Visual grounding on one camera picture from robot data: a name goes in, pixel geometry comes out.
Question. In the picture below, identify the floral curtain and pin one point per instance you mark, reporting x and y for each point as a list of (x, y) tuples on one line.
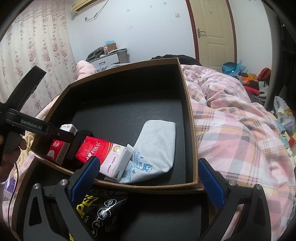
[(38, 37)]

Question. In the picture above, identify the white bedside desk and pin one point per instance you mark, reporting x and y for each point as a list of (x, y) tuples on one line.
[(117, 57)]

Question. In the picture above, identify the white plastic bag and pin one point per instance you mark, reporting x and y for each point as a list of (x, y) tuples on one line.
[(284, 114)]

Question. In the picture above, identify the cream wall air conditioner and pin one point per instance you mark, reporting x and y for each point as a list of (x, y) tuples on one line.
[(81, 4)]

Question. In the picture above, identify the black yellow wipes pack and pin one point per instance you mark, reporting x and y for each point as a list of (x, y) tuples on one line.
[(101, 211)]

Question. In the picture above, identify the pink plaid duvet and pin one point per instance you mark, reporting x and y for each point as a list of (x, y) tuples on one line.
[(241, 140)]

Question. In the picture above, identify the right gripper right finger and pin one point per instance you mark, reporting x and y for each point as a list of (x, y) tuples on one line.
[(254, 220)]

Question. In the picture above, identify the black bag on desk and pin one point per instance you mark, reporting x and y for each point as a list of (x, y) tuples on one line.
[(95, 54)]

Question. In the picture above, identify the red bag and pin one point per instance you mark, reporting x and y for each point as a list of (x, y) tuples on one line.
[(265, 74)]

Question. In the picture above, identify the cream door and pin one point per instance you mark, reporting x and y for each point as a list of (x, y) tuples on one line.
[(213, 32)]

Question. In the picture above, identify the far black open box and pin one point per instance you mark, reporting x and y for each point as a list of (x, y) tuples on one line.
[(115, 104)]

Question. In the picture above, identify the red tissue pack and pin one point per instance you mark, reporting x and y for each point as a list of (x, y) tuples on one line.
[(113, 157), (58, 149)]

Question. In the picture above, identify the brown cardboard box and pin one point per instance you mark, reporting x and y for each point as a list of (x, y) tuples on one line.
[(111, 47)]

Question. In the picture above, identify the pink quilt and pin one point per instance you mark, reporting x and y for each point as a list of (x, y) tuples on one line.
[(84, 69)]

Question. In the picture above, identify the person left hand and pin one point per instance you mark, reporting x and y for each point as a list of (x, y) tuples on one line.
[(8, 160)]

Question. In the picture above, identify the black clothes pile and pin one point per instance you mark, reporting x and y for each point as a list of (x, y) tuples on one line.
[(183, 59)]

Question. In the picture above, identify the white printed cloth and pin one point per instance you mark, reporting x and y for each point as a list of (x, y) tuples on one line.
[(153, 153)]

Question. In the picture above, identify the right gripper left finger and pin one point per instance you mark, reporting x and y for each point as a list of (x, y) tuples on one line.
[(68, 193)]

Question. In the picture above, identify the blue plastic bag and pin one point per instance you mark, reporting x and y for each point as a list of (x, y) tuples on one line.
[(233, 69)]

